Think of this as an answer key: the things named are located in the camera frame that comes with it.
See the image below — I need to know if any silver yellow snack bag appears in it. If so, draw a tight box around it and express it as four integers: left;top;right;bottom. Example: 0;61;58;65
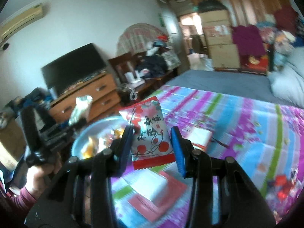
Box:
69;95;93;126

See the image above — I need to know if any white red hawthorn snack bag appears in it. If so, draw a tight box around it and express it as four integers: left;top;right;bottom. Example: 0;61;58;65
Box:
119;96;175;170

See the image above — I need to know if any pink sleeved left forearm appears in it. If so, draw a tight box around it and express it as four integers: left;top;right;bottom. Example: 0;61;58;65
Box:
1;187;37;219

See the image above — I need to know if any left hand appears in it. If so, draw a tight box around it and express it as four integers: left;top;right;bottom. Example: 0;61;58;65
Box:
25;152;62;200

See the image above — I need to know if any black television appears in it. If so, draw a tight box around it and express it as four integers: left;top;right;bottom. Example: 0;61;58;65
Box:
41;43;106;95

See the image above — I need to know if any colourful striped bed sheet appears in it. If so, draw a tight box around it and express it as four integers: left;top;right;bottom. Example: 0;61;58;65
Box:
113;86;303;227

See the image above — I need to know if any wooden drawer dresser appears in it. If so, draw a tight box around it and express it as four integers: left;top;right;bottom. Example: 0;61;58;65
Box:
48;72;122;124

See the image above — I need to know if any red flat box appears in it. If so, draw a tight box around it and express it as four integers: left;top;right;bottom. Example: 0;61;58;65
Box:
128;169;187;222

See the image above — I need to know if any dark wooden desk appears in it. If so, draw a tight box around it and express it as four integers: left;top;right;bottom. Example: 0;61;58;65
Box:
108;52;178;106

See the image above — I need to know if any white air conditioner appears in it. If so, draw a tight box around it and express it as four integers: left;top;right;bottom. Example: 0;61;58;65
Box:
1;4;43;41

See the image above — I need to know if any light blue duvet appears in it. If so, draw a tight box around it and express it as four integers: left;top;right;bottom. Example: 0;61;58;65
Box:
267;47;303;109

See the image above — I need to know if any purple hanging cloth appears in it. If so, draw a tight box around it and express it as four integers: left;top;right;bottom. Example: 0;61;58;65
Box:
232;25;265;57

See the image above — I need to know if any white door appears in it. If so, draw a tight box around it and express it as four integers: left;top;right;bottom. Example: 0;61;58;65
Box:
162;14;180;56

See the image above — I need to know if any cardboard boxes stack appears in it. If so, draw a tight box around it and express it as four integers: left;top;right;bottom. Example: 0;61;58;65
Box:
199;10;240;70

